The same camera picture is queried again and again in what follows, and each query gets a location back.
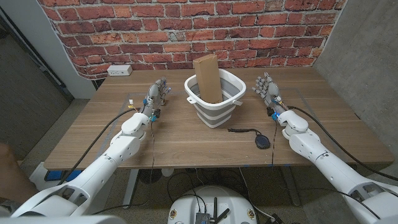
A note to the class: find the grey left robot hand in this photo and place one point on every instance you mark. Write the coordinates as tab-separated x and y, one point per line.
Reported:
154	96

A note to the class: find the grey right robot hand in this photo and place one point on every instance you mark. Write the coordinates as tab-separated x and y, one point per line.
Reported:
270	91

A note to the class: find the brown cardboard box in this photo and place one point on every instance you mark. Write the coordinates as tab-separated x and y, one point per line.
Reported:
207	77

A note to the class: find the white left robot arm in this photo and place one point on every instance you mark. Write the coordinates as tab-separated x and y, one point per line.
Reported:
102	165

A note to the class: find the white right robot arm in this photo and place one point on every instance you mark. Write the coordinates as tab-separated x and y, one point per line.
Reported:
326	161

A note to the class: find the white grey collapsible bucket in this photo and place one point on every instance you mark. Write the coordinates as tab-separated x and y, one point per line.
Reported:
214	115

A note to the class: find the white power outlet box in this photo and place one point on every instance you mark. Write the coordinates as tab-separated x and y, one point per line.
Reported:
119	70

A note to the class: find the small white round object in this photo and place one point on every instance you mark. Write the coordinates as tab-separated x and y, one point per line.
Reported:
168	172

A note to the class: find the black round floor object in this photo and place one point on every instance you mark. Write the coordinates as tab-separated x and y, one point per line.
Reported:
150	176

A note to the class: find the white table leg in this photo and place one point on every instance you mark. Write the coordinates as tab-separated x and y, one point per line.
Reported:
130	186

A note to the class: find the dark table leg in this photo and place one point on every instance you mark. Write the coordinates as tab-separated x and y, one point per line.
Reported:
290	186

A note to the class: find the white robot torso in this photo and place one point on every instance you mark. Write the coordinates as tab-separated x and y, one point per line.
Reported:
186	205

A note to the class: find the white blue floor device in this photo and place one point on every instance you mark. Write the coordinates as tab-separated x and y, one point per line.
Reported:
56	175

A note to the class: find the dark grey perforated panel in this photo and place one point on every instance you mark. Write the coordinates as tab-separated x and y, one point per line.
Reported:
25	93

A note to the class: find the black antenna module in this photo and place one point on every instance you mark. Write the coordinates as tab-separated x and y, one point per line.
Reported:
202	217

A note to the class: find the person's leg brown trousers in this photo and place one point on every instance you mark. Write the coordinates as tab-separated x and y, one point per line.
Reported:
15	174

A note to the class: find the printed brick wall backdrop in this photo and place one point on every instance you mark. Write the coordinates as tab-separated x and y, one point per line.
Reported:
217	25

